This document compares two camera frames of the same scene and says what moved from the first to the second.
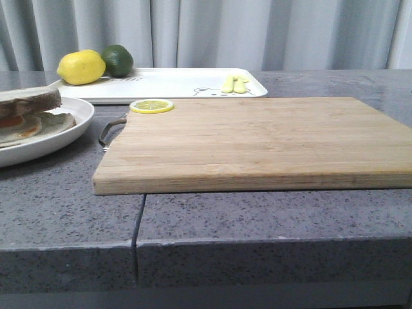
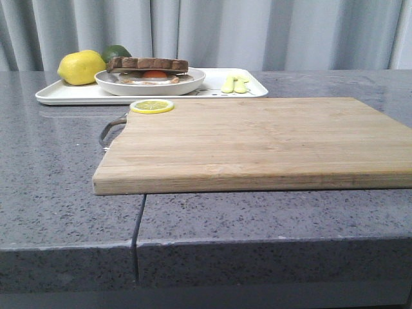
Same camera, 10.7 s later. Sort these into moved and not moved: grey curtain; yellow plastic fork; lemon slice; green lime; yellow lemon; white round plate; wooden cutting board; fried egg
Moved: fried egg; white round plate
Not moved: green lime; yellow plastic fork; grey curtain; lemon slice; wooden cutting board; yellow lemon
